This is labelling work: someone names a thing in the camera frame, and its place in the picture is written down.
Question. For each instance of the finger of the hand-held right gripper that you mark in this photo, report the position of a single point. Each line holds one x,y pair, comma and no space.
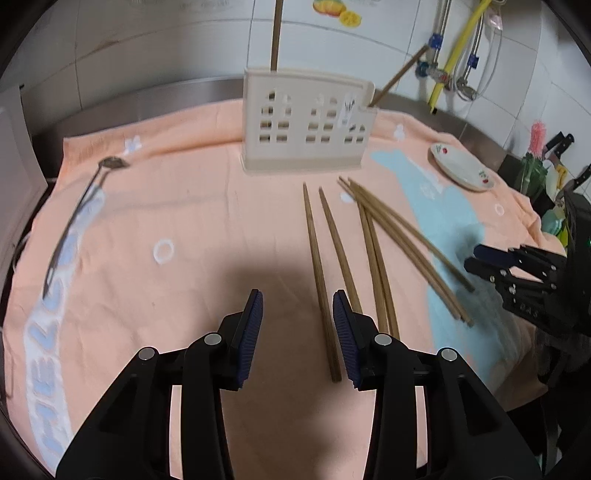
489,253
480,268

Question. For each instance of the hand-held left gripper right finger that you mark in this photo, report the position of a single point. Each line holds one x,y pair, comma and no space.
344,341

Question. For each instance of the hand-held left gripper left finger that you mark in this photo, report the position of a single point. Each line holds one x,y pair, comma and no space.
249,341

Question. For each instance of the wooden chopstick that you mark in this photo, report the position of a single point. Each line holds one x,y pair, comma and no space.
464,316
415,235
276,37
406,254
401,74
337,244
376,277
387,286
318,277

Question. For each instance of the beige plastic utensil holder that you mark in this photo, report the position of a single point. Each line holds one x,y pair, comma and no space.
300,92

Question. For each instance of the person's right hand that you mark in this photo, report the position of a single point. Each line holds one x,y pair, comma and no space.
565,355

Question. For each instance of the white cherry print dish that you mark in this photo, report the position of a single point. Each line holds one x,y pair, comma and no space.
461,168

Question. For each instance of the green glass bottle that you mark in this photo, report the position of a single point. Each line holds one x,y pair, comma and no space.
538,177

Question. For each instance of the pink bottle brush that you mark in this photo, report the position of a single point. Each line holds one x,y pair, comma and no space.
536,138

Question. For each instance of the orange printed towel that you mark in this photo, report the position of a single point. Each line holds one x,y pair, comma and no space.
184,207

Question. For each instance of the metal pipe valve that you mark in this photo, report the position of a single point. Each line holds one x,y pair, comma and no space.
467,91
434,73

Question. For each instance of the metal spoon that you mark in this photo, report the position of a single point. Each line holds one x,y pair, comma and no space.
113,162

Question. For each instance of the pink plastic tag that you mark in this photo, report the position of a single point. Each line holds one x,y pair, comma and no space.
495,17

